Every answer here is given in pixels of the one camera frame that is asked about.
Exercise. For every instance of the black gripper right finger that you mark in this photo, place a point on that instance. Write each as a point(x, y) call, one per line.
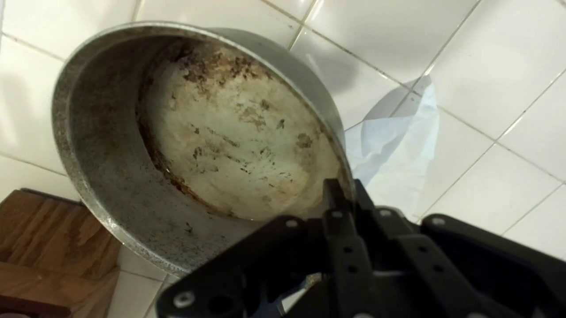
point(425, 259)

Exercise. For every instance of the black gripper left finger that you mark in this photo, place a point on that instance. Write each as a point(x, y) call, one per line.
point(347, 259)

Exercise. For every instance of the worn aluminium pot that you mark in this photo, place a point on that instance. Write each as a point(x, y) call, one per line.
point(235, 135)

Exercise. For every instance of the white crumpled cloth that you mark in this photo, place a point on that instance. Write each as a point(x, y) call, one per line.
point(394, 148)

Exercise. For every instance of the wooden knife block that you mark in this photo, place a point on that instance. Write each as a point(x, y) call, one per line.
point(53, 249)

